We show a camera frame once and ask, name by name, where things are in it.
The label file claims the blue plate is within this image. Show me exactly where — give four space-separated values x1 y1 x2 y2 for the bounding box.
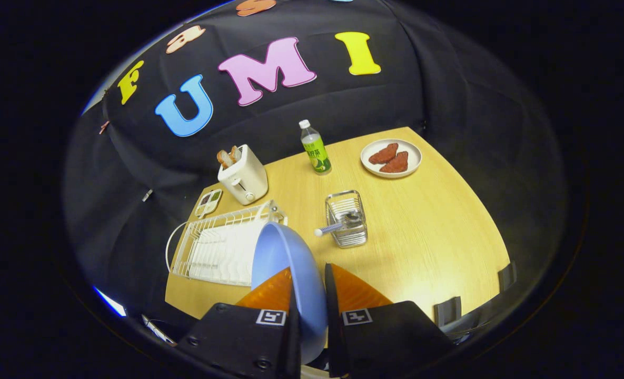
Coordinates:
250 221 329 365

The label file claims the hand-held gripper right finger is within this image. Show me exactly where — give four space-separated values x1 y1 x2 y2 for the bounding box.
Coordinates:
324 263 455 379

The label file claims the black backdrop cloth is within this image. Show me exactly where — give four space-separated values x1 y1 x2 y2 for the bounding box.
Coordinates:
63 0 569 337

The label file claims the spoon with clear handle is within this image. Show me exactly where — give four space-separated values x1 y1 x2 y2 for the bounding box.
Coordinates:
314 212 364 238

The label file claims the white toaster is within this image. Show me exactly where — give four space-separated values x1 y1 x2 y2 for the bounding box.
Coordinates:
217 145 270 206

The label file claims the white wire dish rack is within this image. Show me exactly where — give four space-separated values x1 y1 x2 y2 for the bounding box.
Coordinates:
165 200 289 288

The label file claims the brown meat piece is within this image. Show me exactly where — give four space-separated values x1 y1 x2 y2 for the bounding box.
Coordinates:
379 151 410 174
368 142 399 165

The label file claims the white plate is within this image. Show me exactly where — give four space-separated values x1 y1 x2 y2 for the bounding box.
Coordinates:
360 138 423 179

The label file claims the metal wire basket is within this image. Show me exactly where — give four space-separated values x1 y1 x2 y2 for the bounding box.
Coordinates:
325 189 369 249

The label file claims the black table edge bracket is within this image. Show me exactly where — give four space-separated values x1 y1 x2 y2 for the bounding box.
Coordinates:
433 296 463 327
497 261 518 293

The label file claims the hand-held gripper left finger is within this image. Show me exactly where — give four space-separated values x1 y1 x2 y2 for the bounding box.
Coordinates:
177 266 302 379

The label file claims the white divided condiment tray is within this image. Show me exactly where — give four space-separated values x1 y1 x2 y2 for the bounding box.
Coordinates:
194 188 223 220

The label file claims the green label drink bottle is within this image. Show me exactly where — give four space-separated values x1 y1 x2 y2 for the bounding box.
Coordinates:
298 119 332 176

